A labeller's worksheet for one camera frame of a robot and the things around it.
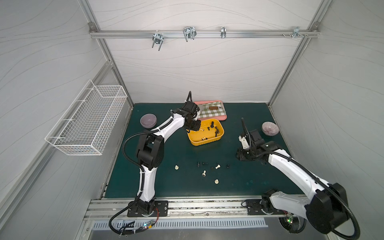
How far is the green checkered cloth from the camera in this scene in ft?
3.72

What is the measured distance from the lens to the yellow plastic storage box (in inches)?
38.6

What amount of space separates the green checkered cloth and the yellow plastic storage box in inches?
3.0
